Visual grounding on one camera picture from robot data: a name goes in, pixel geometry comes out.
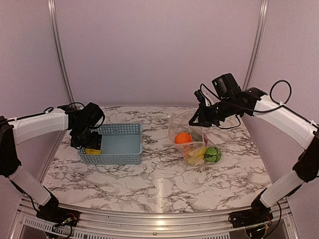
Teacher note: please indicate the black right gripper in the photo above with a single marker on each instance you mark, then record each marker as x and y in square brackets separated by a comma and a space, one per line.
[203, 117]

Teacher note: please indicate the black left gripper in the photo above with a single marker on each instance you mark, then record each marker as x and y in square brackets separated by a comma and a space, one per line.
[94, 143]

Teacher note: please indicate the yellow toy lemon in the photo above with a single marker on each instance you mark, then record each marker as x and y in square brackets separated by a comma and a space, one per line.
[90, 151]

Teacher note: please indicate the orange toy fruit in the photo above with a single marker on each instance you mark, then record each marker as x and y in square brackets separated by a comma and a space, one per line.
[183, 137]

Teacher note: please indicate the clear zip top bag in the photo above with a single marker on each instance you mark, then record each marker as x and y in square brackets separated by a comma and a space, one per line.
[179, 123]

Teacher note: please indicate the yellow toy bananas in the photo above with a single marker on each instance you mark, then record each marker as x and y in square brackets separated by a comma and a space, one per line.
[196, 157]

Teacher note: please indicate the green toy pepper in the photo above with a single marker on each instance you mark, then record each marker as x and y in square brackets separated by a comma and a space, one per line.
[195, 137]

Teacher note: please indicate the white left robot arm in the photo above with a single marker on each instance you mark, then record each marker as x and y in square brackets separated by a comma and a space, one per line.
[15, 131]

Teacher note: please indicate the grey plastic basket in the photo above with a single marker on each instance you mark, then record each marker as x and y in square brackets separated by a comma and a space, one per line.
[122, 143]

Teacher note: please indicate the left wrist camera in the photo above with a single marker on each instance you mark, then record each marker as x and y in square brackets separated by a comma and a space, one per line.
[91, 116]

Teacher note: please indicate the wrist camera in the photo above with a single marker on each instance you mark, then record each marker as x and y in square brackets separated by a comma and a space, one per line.
[91, 116]
[225, 86]

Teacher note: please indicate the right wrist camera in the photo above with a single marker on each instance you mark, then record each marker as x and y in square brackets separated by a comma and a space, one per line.
[225, 86]

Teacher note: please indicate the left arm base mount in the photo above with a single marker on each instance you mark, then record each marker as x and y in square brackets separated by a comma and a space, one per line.
[61, 217]

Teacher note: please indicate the aluminium front rail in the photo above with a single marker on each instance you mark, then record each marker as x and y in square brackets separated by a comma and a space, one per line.
[105, 224]

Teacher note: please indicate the left aluminium frame post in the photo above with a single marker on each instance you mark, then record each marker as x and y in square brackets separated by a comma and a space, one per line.
[58, 49]

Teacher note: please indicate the aluminium frame post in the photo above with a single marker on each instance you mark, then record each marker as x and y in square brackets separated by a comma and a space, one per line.
[58, 49]
[261, 23]

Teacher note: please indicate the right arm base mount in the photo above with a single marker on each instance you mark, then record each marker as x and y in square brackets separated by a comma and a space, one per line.
[245, 218]

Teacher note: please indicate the right aluminium frame post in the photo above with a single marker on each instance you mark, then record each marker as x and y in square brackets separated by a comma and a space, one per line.
[261, 23]

